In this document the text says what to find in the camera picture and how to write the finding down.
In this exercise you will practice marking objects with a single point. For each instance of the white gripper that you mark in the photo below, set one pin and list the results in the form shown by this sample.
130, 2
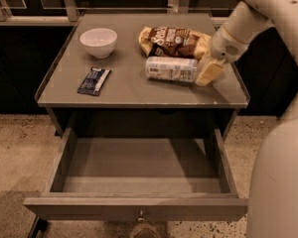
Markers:
226, 48

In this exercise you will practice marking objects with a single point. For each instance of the clear blue-label plastic bottle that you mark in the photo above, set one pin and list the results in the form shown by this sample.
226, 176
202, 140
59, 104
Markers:
173, 69

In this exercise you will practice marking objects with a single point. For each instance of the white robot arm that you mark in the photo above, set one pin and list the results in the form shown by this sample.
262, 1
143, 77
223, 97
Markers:
273, 196

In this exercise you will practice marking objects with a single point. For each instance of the grey drawer cabinet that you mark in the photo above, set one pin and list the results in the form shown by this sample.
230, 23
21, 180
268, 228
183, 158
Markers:
127, 86

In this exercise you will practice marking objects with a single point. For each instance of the open grey top drawer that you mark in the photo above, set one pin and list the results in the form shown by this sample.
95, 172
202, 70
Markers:
112, 179

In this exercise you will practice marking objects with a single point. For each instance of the metal drawer knob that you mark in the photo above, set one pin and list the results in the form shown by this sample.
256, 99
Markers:
141, 217

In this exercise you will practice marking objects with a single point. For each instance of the brown yellow chip bag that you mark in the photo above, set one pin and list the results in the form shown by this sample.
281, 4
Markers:
173, 42

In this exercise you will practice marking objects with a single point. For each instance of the white ceramic bowl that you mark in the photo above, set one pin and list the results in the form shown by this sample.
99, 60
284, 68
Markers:
99, 42

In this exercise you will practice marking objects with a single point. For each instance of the dark blue snack wrapper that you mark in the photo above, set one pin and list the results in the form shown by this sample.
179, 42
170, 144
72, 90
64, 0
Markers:
93, 82

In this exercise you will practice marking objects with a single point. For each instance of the metal railing frame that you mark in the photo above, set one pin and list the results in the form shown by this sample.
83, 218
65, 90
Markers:
89, 4

